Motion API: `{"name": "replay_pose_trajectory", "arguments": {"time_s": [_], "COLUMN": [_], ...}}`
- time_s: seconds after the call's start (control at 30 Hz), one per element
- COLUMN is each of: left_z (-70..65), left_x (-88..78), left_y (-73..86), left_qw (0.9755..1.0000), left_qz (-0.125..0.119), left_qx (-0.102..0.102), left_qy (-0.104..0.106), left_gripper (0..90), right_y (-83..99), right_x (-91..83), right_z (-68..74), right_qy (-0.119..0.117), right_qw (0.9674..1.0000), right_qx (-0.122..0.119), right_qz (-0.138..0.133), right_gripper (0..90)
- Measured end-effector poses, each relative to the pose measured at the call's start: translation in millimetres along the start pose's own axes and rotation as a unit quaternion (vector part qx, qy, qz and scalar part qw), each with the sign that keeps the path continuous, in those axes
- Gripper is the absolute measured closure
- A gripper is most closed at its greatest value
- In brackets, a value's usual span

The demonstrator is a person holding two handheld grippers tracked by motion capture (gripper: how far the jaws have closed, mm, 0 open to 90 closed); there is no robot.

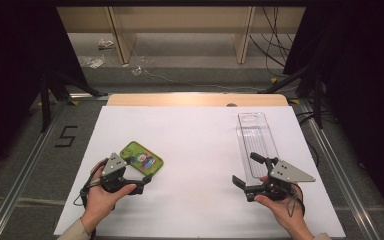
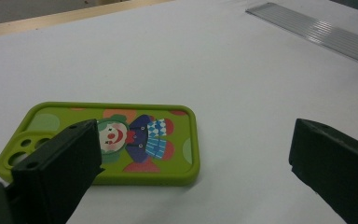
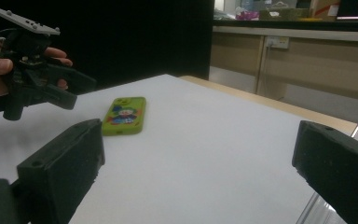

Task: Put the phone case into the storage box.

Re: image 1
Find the white table mat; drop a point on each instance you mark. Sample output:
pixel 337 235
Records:
pixel 186 140

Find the black curtain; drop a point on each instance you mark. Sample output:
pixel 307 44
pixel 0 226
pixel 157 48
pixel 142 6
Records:
pixel 363 83
pixel 10 66

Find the person's left hand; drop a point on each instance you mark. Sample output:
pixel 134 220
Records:
pixel 100 203

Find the aluminium floor rail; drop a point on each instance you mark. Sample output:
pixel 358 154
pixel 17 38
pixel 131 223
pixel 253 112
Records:
pixel 20 190
pixel 343 180

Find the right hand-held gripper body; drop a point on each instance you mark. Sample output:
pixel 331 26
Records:
pixel 288 174

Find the black metal stand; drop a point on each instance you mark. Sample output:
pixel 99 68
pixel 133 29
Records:
pixel 46 100
pixel 317 96

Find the crumpled clear plastic scrap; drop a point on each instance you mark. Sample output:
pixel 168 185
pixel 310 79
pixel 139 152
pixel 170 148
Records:
pixel 136 70
pixel 93 61
pixel 105 43

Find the light wooden bench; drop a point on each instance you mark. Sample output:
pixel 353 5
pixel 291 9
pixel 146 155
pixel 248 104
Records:
pixel 180 18

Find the green phone case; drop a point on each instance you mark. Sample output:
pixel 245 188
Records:
pixel 145 160

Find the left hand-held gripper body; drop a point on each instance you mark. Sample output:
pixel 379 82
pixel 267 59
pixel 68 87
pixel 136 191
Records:
pixel 114 166

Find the person's right hand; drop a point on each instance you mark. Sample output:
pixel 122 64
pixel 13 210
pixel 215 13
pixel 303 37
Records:
pixel 290 213

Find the clear plastic tray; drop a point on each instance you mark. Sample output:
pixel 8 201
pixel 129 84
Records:
pixel 256 136

